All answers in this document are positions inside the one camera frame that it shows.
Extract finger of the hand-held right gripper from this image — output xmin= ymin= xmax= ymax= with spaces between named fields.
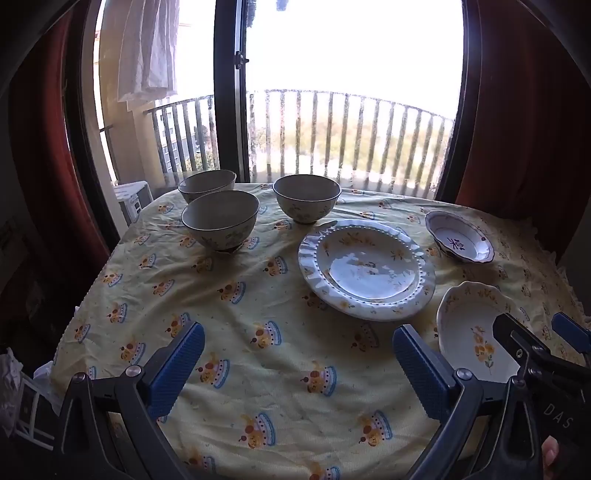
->
xmin=551 ymin=312 xmax=591 ymax=357
xmin=492 ymin=312 xmax=556 ymax=378

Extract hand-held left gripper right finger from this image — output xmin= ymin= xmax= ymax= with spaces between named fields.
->
xmin=392 ymin=324 xmax=546 ymax=480

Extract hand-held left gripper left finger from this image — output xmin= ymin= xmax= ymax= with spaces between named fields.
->
xmin=53 ymin=320 xmax=206 ymax=480

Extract white scalloped dish yellow flowers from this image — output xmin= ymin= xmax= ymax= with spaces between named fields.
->
xmin=436 ymin=281 xmax=532 ymax=384

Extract white plate red rim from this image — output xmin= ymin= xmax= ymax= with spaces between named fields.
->
xmin=424 ymin=211 xmax=495 ymax=265

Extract large white beaded-rim plate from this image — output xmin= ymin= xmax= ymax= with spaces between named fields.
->
xmin=298 ymin=219 xmax=437 ymax=322

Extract cream floral bowl dark rim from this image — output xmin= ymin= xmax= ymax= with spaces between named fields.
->
xmin=178 ymin=169 xmax=238 ymax=204
xmin=181 ymin=189 xmax=260 ymax=252
xmin=272 ymin=174 xmax=342 ymax=225

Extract person's right hand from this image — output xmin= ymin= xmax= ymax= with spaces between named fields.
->
xmin=542 ymin=436 xmax=561 ymax=480

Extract yellow printed tablecloth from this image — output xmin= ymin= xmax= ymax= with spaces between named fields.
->
xmin=51 ymin=182 xmax=591 ymax=480

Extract crumpled white paper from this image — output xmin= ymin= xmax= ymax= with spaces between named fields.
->
xmin=0 ymin=348 xmax=24 ymax=416

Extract red curtain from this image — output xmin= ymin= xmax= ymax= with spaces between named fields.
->
xmin=9 ymin=9 xmax=112 ymax=278
xmin=455 ymin=0 xmax=591 ymax=273

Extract balcony railing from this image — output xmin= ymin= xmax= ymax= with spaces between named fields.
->
xmin=99 ymin=90 xmax=455 ymax=199

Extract white hanging cloth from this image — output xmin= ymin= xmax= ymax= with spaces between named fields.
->
xmin=99 ymin=0 xmax=181 ymax=102

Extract white wire rack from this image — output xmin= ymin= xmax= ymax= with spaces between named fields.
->
xmin=14 ymin=369 xmax=61 ymax=450

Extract dark window frame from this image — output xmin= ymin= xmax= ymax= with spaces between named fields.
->
xmin=65 ymin=0 xmax=481 ymax=236

